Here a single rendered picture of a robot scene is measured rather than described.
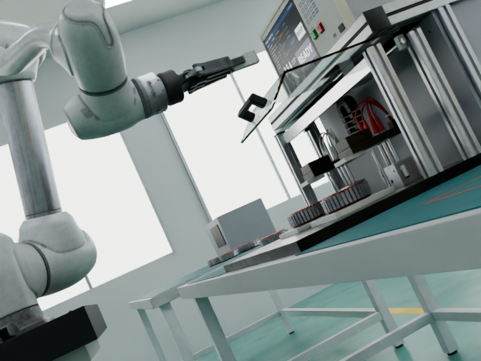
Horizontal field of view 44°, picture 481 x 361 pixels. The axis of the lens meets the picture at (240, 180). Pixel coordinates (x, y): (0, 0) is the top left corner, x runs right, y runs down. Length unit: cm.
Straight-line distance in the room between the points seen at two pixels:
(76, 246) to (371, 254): 111
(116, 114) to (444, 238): 81
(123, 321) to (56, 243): 429
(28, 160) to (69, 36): 62
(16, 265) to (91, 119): 50
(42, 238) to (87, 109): 53
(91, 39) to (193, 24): 556
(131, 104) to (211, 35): 545
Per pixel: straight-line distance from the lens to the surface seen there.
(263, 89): 658
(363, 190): 130
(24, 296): 158
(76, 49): 117
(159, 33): 660
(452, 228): 58
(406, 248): 67
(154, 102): 128
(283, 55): 166
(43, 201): 171
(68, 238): 170
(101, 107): 124
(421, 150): 120
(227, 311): 606
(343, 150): 136
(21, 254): 161
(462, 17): 136
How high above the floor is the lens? 81
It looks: 5 degrees up
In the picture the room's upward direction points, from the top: 25 degrees counter-clockwise
